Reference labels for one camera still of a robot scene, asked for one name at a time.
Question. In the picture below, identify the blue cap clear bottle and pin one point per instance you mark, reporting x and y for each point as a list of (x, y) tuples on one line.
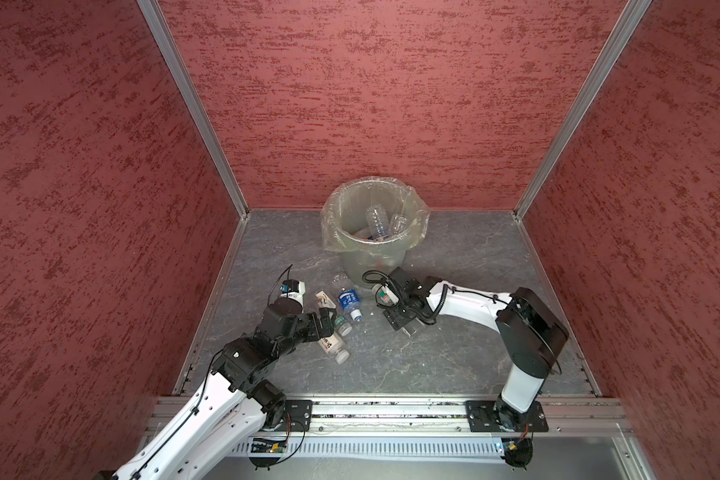
[(378, 221)]

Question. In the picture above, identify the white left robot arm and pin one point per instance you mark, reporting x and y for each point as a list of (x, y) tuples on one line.
[(235, 400)]

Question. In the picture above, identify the crane label clear bottle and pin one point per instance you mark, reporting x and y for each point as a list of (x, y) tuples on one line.
[(342, 327)]

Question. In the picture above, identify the aluminium corner post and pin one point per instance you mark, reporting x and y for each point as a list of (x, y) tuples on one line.
[(624, 28), (160, 31)]

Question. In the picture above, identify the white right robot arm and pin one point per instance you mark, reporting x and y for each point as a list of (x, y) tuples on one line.
[(531, 333)]

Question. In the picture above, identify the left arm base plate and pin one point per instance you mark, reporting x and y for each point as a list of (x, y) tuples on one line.
[(297, 415)]

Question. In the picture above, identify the green band square bottle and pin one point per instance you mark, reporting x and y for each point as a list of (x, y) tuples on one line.
[(397, 317)]

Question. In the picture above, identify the white perforated cable duct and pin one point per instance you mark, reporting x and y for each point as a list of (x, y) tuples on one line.
[(480, 449)]

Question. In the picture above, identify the left aluminium corner post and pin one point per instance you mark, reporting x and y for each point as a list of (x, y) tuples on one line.
[(160, 31)]

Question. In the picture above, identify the grey mesh waste bin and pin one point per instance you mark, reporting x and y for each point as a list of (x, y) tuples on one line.
[(375, 258)]

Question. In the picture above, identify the right aluminium corner post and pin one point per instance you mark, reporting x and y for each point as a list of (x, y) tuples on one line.
[(624, 28)]

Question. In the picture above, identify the Pocari Sweat blue bottle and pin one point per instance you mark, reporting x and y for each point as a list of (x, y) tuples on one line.
[(398, 224)]

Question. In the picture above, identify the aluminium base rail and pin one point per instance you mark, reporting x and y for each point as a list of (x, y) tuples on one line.
[(441, 415)]

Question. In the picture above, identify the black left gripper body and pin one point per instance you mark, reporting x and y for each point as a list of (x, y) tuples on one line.
[(308, 328)]

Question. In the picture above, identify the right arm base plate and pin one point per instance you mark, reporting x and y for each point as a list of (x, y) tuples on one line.
[(486, 417)]

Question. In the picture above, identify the yellow label tea bottle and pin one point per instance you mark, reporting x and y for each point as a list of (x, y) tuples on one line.
[(335, 347)]

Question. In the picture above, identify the blue label bottle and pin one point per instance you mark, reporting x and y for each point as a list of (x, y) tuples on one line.
[(348, 297)]

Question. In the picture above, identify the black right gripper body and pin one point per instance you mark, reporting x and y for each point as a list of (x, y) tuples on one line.
[(400, 315)]

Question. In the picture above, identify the clear plastic bin liner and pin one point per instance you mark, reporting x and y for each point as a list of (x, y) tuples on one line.
[(375, 204)]

